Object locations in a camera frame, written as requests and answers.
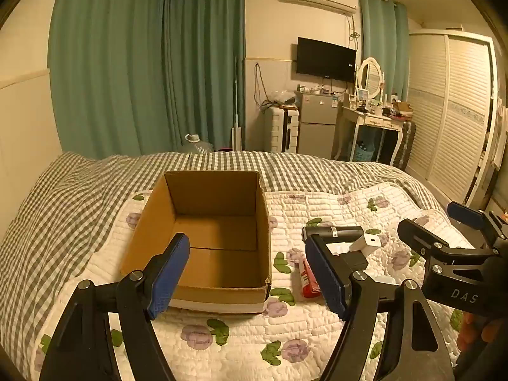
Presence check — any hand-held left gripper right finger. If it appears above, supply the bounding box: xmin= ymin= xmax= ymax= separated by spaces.
xmin=305 ymin=233 xmax=455 ymax=381

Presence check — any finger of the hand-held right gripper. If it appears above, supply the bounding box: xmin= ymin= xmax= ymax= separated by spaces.
xmin=398 ymin=218 xmax=501 ymax=265
xmin=447 ymin=202 xmax=508 ymax=243

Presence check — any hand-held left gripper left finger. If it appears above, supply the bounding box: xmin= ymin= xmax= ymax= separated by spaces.
xmin=40 ymin=233 xmax=191 ymax=381

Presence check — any white charger adapter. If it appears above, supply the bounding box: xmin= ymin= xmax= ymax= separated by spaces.
xmin=349 ymin=233 xmax=382 ymax=253

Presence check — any black cylinder with label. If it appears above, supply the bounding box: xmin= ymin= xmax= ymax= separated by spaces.
xmin=302 ymin=225 xmax=365 ymax=244

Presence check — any brown cardboard box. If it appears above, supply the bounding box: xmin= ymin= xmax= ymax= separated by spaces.
xmin=119 ymin=170 xmax=273 ymax=315

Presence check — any person's right hand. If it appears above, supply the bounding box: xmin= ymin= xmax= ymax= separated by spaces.
xmin=456 ymin=311 xmax=501 ymax=353

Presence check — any red tube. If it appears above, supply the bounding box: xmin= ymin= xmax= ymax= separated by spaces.
xmin=297 ymin=257 xmax=323 ymax=298

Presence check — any dark suitcase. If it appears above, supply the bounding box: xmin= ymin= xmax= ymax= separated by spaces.
xmin=391 ymin=121 xmax=417 ymax=170

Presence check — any white hanging cloth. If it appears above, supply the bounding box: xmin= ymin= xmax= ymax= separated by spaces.
xmin=491 ymin=95 xmax=508 ymax=168

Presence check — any white louvred wardrobe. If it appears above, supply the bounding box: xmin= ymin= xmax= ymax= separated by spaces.
xmin=405 ymin=29 xmax=502 ymax=204

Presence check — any white floral quilt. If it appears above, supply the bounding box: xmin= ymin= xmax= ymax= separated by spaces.
xmin=32 ymin=192 xmax=473 ymax=381

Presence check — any blue basket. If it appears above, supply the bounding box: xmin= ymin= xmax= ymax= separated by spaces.
xmin=353 ymin=139 xmax=376 ymax=163

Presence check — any grey gingham blanket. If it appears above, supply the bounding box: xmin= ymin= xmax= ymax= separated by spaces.
xmin=0 ymin=151 xmax=446 ymax=366

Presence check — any white dressing table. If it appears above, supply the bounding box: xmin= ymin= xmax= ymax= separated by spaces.
xmin=332 ymin=102 xmax=414 ymax=167

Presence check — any clear water jug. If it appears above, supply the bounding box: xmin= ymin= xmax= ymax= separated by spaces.
xmin=178 ymin=134 xmax=215 ymax=154

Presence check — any silver small fridge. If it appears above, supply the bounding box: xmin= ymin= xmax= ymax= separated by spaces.
xmin=297 ymin=92 xmax=343 ymax=158

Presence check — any white flat mop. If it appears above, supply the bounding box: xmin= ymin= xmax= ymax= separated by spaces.
xmin=230 ymin=56 xmax=244 ymax=152

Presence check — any white ribbed suitcase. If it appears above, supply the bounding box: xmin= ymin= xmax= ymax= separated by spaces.
xmin=264 ymin=106 xmax=299 ymax=152

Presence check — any oval white-framed mirror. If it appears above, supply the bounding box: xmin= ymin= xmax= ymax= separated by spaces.
xmin=356 ymin=57 xmax=386 ymax=102

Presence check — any green curtain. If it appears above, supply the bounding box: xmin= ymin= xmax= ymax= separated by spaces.
xmin=162 ymin=0 xmax=247 ymax=153
xmin=48 ymin=0 xmax=172 ymax=157
xmin=358 ymin=0 xmax=410 ymax=104

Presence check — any clear plastic bag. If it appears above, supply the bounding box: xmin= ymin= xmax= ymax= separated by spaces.
xmin=270 ymin=89 xmax=298 ymax=108

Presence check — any black wall television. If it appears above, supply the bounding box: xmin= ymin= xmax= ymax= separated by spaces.
xmin=296 ymin=37 xmax=357 ymax=82

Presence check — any hanging black cable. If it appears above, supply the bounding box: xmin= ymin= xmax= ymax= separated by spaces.
xmin=254 ymin=63 xmax=267 ymax=109

